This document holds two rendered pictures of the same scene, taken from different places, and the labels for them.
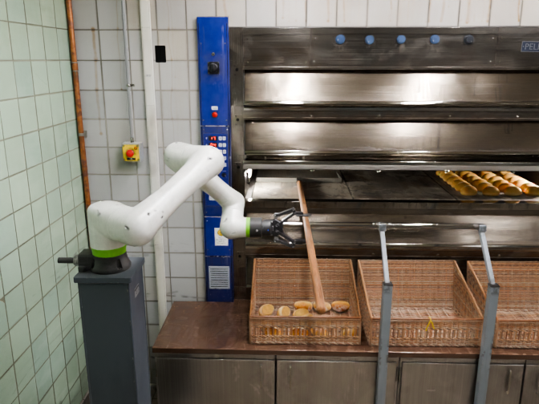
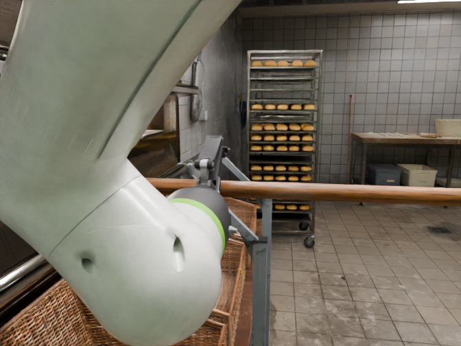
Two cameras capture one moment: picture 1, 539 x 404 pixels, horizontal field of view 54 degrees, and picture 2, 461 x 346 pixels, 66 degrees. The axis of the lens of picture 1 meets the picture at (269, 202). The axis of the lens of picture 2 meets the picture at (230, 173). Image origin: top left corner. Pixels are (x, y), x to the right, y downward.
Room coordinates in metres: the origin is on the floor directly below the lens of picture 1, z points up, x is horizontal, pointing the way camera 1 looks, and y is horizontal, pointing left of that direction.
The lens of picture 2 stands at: (2.22, 0.44, 1.34)
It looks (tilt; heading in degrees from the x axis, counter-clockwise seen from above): 11 degrees down; 276
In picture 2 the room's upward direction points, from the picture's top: straight up
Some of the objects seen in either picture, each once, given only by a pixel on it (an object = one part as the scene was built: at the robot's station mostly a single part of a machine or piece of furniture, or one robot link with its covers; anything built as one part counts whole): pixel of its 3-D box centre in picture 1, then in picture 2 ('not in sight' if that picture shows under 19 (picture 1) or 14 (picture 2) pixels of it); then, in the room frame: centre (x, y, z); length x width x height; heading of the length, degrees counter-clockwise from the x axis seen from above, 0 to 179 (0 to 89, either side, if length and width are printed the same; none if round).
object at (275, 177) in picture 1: (297, 174); not in sight; (3.48, -0.19, 1.20); 0.55 x 0.36 x 0.03; 89
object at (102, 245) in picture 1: (109, 228); not in sight; (1.82, 0.58, 1.36); 0.16 x 0.13 x 0.19; 54
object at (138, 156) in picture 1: (132, 151); not in sight; (2.82, 0.74, 1.46); 0.10 x 0.07 x 0.10; 88
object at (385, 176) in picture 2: not in sight; (383, 174); (0.62, -4.64, 0.35); 0.50 x 0.36 x 0.24; 88
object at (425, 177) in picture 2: not in sight; (415, 175); (0.21, -4.62, 0.35); 0.50 x 0.36 x 0.24; 89
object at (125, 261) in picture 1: (95, 259); not in sight; (1.83, 0.65, 1.23); 0.26 x 0.15 x 0.06; 89
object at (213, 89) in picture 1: (234, 181); not in sight; (3.78, 0.26, 1.07); 1.93 x 0.16 x 2.15; 178
